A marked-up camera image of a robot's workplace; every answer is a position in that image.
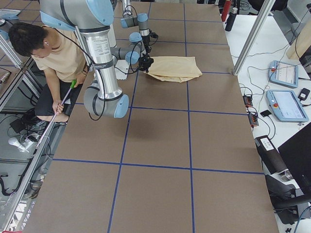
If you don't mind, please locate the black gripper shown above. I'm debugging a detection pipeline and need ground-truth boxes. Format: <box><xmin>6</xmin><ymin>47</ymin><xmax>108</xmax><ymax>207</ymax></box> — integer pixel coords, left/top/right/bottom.
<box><xmin>142</xmin><ymin>35</ymin><xmax>152</xmax><ymax>54</ymax></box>
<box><xmin>138</xmin><ymin>54</ymin><xmax>154</xmax><ymax>72</ymax></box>

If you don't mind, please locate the beige long-sleeve printed shirt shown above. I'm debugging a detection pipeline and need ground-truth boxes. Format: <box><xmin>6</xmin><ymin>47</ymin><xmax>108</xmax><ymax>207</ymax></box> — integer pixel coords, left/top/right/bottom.
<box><xmin>145</xmin><ymin>56</ymin><xmax>202</xmax><ymax>83</ymax></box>

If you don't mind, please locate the pink stick green tip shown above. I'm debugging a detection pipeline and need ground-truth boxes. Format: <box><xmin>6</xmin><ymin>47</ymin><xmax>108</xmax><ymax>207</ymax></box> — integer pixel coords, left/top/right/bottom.
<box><xmin>35</xmin><ymin>80</ymin><xmax>76</xmax><ymax>149</ymax></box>

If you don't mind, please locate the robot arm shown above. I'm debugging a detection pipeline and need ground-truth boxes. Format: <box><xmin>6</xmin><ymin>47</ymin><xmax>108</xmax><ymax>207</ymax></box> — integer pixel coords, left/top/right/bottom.
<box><xmin>40</xmin><ymin>0</ymin><xmax>153</xmax><ymax>118</ymax></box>
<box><xmin>121</xmin><ymin>0</ymin><xmax>152</xmax><ymax>55</ymax></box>

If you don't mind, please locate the red bottle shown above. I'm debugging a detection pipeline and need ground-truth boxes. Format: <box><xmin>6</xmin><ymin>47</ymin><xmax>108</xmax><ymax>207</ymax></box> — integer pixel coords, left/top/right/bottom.
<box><xmin>221</xmin><ymin>0</ymin><xmax>232</xmax><ymax>22</ymax></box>

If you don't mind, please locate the person in beige shirt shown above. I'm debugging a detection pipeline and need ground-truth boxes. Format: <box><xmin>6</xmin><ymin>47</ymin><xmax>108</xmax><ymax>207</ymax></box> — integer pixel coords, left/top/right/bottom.
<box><xmin>8</xmin><ymin>22</ymin><xmax>88</xmax><ymax>122</ymax></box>

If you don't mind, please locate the black bottle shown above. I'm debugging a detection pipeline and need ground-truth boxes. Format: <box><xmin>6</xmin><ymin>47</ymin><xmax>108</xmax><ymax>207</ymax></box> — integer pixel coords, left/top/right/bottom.
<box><xmin>225</xmin><ymin>7</ymin><xmax>238</xmax><ymax>32</ymax></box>

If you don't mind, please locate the far blue teach pendant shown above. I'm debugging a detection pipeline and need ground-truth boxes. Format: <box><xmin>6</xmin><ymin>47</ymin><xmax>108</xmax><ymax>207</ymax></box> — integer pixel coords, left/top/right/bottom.
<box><xmin>268</xmin><ymin>60</ymin><xmax>298</xmax><ymax>88</ymax></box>

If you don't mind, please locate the blue teach pendant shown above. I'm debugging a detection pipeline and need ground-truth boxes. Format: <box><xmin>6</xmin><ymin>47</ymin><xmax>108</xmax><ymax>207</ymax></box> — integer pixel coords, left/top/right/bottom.
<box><xmin>266</xmin><ymin>90</ymin><xmax>309</xmax><ymax>122</ymax></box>
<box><xmin>268</xmin><ymin>60</ymin><xmax>298</xmax><ymax>88</ymax></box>

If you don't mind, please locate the near blue teach pendant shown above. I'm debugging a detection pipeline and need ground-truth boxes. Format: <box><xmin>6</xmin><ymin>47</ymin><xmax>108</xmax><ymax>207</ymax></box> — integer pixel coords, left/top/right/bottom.
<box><xmin>266</xmin><ymin>90</ymin><xmax>309</xmax><ymax>122</ymax></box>

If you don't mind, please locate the black box with label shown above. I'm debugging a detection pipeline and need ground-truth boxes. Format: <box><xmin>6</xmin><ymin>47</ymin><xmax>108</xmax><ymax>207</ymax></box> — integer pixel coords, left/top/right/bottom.
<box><xmin>254</xmin><ymin>135</ymin><xmax>287</xmax><ymax>174</ymax></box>

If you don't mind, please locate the black monitor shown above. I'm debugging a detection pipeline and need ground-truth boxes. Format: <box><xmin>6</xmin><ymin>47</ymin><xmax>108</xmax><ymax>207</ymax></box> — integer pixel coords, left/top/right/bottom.
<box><xmin>278</xmin><ymin>124</ymin><xmax>311</xmax><ymax>193</ymax></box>

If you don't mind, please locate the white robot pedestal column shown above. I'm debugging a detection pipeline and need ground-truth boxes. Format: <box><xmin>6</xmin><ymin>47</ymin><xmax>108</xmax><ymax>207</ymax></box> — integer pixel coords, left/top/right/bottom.
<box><xmin>108</xmin><ymin>0</ymin><xmax>133</xmax><ymax>80</ymax></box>

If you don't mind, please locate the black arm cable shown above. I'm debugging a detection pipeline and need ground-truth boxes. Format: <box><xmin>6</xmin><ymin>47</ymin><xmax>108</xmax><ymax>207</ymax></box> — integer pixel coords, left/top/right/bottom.
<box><xmin>52</xmin><ymin>28</ymin><xmax>146</xmax><ymax>121</ymax></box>

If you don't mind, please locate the aluminium frame post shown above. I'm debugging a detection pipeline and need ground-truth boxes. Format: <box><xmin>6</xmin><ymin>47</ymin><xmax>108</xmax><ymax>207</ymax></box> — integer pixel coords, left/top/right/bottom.
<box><xmin>232</xmin><ymin>0</ymin><xmax>275</xmax><ymax>76</ymax></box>

